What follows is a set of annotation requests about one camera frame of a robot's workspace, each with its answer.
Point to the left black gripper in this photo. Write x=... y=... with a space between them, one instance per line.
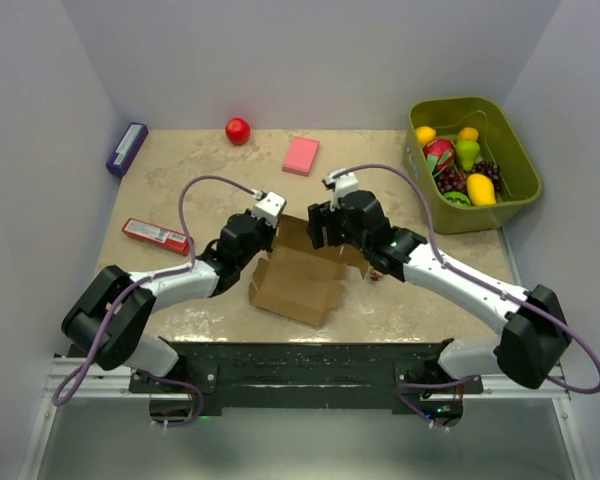
x=270 y=233

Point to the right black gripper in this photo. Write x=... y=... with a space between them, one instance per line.
x=317 y=215

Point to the brown cardboard box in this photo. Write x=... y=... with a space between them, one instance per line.
x=299 y=282

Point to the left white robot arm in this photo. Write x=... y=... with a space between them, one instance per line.
x=109 y=319

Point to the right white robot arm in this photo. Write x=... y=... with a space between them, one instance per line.
x=526 y=346

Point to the red rectangular box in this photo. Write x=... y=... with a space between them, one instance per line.
x=165 y=239

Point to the purple rectangular box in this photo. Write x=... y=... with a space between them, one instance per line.
x=128 y=146

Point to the pink sticky note pad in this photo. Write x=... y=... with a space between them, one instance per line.
x=300 y=156

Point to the red apple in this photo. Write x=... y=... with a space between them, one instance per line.
x=237 y=131

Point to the yellow lemon left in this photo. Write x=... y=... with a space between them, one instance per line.
x=425 y=134

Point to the dark purple grapes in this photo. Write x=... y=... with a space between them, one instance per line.
x=454 y=179

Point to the red green dragon fruit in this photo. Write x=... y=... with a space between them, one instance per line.
x=439 y=154

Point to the green round toy fruit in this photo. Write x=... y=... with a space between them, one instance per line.
x=457 y=198

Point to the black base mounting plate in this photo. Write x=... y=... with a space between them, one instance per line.
x=212 y=377

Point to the green pear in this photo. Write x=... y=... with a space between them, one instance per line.
x=467 y=153

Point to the yellow mango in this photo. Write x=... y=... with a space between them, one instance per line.
x=480 y=190

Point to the orange fruit right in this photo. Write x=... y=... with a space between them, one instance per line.
x=468 y=133

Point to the olive green plastic bin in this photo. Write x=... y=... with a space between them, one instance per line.
x=521 y=184

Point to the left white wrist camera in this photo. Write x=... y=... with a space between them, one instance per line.
x=268 y=206

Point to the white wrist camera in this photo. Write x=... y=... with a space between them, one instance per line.
x=341 y=184
x=268 y=206

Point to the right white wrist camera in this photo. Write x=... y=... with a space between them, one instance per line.
x=341 y=184

